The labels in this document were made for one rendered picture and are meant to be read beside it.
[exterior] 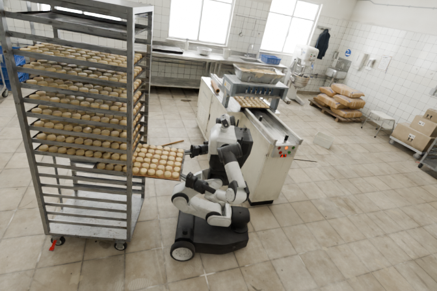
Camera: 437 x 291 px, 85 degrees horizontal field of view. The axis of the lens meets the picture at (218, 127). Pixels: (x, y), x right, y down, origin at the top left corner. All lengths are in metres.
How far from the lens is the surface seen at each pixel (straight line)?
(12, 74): 1.69
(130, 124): 1.51
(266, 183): 2.62
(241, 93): 2.80
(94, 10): 1.42
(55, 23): 1.52
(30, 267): 2.42
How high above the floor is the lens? 1.91
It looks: 27 degrees down
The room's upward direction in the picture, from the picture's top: 11 degrees clockwise
